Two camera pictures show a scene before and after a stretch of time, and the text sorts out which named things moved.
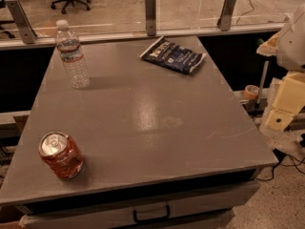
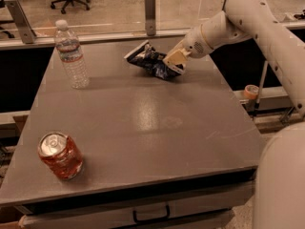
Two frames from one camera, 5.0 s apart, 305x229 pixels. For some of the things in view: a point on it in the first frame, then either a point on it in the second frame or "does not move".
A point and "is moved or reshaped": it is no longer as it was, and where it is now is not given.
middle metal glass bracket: x=151 y=14 does not move
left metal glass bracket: x=26 y=31 does not move
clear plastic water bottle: x=69 y=45 does not move
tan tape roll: x=251 y=92 does not move
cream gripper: x=294 y=45 to x=194 y=46
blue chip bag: x=172 y=56 is moved or reshaped
